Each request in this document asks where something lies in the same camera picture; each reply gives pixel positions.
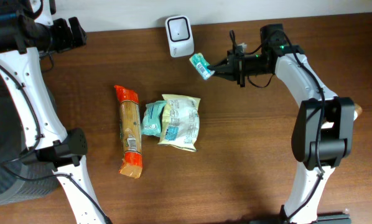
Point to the cream snack bag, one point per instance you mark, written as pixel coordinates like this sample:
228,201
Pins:
180,122

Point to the white bottle with wooden cap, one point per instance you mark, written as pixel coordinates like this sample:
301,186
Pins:
358,111

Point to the orange spaghetti packet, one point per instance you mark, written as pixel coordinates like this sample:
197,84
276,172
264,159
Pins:
130,127

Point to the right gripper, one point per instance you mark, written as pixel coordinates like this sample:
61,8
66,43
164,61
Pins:
241,66

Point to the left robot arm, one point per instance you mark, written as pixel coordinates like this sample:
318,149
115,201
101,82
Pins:
29,33

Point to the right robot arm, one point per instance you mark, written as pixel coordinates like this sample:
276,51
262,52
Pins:
323,129

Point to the white barcode scanner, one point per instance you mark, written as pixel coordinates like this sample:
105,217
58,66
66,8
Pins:
179,36

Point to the teal wipes pouch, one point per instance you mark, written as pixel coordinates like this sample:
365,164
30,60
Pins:
151,123

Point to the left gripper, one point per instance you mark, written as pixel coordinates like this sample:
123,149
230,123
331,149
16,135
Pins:
59,35

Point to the small teal tissue pack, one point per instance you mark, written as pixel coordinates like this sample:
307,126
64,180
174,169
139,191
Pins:
201,65

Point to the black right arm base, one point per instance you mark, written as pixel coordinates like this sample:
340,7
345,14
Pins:
330,218

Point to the grey plastic mesh basket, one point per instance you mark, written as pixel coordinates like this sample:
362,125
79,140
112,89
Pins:
12,142

